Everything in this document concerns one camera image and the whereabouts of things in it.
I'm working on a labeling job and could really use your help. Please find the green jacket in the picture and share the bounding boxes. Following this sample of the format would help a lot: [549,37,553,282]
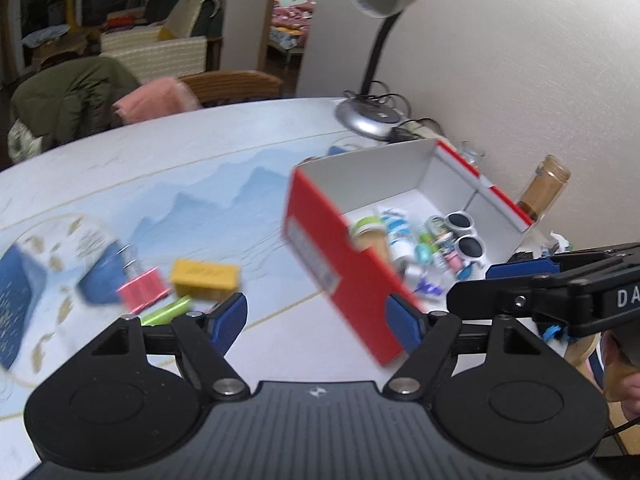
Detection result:
[10,56,141,153]

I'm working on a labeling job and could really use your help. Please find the black lamp cable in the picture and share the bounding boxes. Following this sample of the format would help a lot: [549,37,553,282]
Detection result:
[342,91,441,136]

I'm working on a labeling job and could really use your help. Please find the patterned cloth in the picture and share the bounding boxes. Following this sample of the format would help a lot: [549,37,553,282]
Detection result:
[7,120,43,165]

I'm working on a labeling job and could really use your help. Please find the pink bed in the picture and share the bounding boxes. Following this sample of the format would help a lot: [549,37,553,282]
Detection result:
[270,0,316,51]

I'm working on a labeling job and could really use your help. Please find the pink towel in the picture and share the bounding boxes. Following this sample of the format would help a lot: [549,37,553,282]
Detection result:
[112,77,201,126]

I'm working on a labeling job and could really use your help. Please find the small jar with green lid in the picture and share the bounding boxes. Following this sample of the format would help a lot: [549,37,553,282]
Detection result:
[350,216,393,262]

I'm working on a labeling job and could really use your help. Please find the yellow cardboard box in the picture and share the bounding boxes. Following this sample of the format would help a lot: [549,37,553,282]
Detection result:
[170,259,242,301]

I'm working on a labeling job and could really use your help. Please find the armchair with beige cover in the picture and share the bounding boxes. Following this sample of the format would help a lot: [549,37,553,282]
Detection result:
[100,0,226,83]

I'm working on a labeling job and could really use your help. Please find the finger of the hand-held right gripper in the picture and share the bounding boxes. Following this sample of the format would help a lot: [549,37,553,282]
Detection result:
[485,241,640,281]
[446,272,538,318]

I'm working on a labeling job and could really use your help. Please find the brown glass bottle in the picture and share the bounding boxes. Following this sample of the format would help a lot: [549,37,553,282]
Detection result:
[515,155,572,223]

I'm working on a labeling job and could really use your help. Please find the person's right hand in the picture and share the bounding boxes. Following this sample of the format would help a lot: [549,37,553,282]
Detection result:
[600,332,640,417]

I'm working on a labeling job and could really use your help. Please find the crumpled wrapper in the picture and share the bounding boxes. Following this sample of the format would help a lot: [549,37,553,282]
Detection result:
[542,232,571,257]

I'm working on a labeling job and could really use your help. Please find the yellow toy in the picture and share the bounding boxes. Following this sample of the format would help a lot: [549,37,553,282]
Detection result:
[57,0,83,28]

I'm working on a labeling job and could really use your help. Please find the glass vial with purple beads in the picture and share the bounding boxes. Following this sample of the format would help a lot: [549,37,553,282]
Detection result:
[402,265,446,303]

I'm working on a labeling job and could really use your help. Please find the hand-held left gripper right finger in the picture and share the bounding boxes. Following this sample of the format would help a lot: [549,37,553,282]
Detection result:
[382,292,549,403]

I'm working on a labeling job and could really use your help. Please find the green lip balm tube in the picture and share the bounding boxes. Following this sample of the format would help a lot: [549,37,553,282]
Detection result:
[140,295,195,326]

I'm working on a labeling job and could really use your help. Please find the red cardboard box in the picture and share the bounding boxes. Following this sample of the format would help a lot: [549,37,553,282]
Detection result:
[281,138,536,367]

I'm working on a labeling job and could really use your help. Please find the pink binder clip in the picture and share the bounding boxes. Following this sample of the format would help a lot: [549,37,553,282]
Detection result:
[116,245,171,313]

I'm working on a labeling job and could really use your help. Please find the white tube with blue label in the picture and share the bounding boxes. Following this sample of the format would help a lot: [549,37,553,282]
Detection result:
[380,207,416,263]

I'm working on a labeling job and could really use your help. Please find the white sunglasses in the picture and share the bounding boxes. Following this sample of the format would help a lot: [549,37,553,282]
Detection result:
[442,211,490,268]

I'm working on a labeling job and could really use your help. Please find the white power strip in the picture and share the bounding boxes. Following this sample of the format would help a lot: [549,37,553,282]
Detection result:
[392,120,448,144]

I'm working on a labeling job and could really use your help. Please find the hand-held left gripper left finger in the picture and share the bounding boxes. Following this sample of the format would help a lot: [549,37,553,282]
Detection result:
[90,292,251,403]

